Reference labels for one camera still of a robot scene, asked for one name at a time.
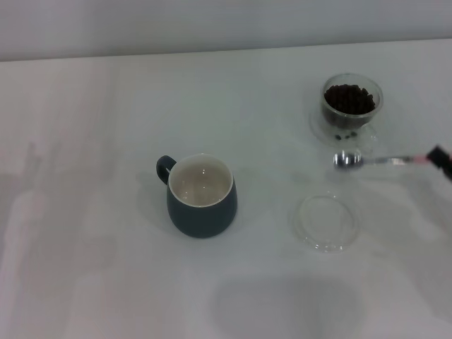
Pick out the pink handled metal spoon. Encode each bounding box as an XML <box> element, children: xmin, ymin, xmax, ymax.
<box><xmin>333</xmin><ymin>150</ymin><xmax>431</xmax><ymax>174</ymax></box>

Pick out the dark teal ceramic mug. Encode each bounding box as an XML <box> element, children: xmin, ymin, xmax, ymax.
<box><xmin>156</xmin><ymin>153</ymin><xmax>239</xmax><ymax>239</ymax></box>

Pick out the coffee bean heap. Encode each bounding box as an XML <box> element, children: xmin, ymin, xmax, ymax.
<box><xmin>323</xmin><ymin>83</ymin><xmax>376</xmax><ymax>128</ymax></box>

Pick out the clear glass saucer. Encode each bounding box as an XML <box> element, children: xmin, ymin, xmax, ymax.
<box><xmin>309</xmin><ymin>105</ymin><xmax>381</xmax><ymax>149</ymax></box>

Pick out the clear glass dish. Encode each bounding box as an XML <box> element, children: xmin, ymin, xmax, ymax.
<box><xmin>291</xmin><ymin>192</ymin><xmax>362</xmax><ymax>255</ymax></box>

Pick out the clear glass cup with handle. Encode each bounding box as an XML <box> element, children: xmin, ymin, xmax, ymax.
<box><xmin>320</xmin><ymin>73</ymin><xmax>385</xmax><ymax>157</ymax></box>

